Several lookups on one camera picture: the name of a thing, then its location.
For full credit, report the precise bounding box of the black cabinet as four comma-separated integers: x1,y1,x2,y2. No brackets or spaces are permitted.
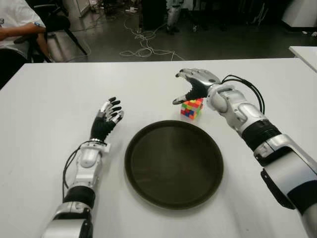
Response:
141,0,169,30

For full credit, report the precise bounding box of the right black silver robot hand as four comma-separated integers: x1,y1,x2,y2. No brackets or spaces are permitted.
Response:
172,68,221,105

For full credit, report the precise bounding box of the white side table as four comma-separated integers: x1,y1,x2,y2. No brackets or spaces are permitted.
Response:
288,46,317,73

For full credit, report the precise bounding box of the white low cabinet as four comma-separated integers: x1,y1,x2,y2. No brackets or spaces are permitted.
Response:
78,0,94,18

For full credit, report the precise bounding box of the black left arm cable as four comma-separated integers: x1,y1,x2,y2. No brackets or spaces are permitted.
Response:
62,141,87,191

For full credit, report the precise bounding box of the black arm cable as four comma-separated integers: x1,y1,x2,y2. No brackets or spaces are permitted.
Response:
62,141,87,191
221,74,265,115

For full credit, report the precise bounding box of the white column with black base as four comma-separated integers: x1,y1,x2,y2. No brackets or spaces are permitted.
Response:
281,0,317,32

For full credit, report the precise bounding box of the white cable on floor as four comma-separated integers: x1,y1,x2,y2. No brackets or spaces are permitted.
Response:
119,14,185,61

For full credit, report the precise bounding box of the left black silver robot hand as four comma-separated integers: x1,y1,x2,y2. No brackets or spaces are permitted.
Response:
90,97,124,142

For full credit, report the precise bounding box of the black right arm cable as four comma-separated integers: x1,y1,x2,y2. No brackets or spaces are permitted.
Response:
221,74,265,115

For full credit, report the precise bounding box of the black office chair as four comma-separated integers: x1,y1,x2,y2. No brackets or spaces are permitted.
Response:
13,0,89,63

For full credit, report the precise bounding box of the person in white shirt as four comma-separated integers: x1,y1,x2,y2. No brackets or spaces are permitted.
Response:
0,0,53,90

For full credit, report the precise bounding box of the multicoloured Rubik's cube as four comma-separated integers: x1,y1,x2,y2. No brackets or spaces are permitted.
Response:
180,98,204,119

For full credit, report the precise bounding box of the grey folding metal frame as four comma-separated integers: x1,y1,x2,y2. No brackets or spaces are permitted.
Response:
252,0,270,27

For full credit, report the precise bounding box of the dark brown round plate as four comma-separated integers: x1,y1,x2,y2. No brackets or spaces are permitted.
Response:
124,119,225,210

